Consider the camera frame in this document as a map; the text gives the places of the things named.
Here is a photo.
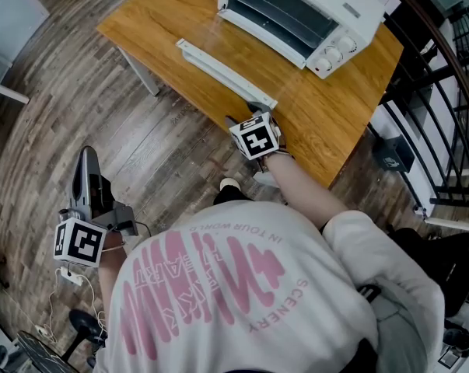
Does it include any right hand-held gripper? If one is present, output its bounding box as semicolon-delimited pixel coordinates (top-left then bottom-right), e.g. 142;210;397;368
224;99;282;173

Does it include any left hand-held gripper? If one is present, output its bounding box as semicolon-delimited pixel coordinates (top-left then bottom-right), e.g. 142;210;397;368
54;145;138;269

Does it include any white toaster oven door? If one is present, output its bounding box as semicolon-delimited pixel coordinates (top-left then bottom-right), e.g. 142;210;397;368
175;9;311;111

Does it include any person's left forearm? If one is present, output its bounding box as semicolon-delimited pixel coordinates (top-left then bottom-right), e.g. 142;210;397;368
96;235;128;328

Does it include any person's right forearm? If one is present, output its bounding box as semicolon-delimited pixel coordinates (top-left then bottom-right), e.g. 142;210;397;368
263;152;350;233

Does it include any white toaster oven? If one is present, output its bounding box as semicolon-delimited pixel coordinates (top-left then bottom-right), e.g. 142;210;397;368
217;0;387;80

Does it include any person's right hand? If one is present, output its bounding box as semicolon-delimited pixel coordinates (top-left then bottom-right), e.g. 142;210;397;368
271;117;294;159

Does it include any white table leg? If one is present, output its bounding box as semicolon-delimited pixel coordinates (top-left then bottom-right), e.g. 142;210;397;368
116;45;161;97
252;170;282;189

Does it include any person's black trouser leg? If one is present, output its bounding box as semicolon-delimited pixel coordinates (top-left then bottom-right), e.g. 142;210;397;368
212;186;255;206

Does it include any white power strip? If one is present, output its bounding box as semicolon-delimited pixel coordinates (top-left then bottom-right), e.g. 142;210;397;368
59;266;84;287

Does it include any black office chair base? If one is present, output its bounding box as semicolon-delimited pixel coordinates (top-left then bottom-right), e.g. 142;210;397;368
62;309;109;361

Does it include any black box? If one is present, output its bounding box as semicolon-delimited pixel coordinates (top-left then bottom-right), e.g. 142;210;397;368
372;136;415;173

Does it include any person's white pink-printed shirt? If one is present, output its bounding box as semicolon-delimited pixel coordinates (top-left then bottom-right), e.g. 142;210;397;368
93;199;447;373

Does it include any white cabinet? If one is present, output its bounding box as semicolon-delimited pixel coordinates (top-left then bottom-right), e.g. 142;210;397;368
0;0;51;106

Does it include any black metal railing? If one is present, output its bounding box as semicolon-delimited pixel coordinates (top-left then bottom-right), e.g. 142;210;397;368
368;0;469;209

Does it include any black backpack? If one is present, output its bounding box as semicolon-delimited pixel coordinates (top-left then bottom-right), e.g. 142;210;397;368
387;226;469;319

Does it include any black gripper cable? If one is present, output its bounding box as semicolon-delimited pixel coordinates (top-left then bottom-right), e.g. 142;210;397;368
113;219;152;239

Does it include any white cable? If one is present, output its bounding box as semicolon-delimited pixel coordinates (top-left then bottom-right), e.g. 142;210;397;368
34;267;107;345

